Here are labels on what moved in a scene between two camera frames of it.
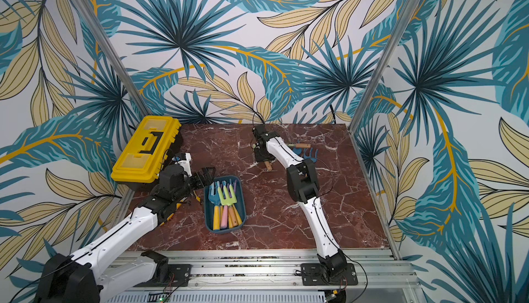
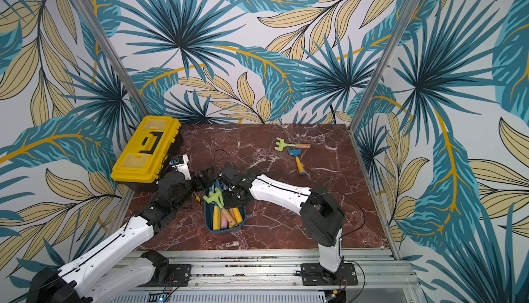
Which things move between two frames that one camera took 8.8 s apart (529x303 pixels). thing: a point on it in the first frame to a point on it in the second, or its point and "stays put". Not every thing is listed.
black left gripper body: x=195 y=182 stays put
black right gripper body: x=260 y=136 to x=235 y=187
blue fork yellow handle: x=314 y=159 to x=216 y=184
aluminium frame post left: x=107 y=43 stays put
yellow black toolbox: x=140 y=164 stays put
